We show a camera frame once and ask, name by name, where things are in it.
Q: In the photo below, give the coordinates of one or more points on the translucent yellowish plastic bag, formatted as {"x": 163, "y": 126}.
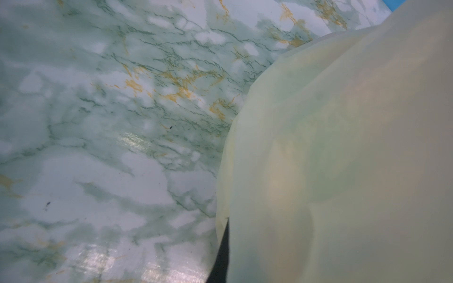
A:
{"x": 339, "y": 166}

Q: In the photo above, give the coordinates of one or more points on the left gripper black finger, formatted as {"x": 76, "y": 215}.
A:
{"x": 220, "y": 268}

